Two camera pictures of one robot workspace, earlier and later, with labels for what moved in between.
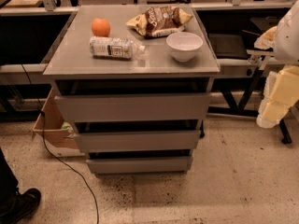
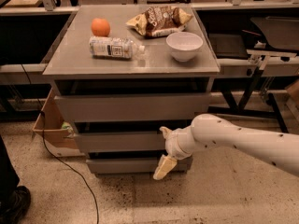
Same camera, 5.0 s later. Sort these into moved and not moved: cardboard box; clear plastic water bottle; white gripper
Moved: white gripper
Not moved: clear plastic water bottle; cardboard box
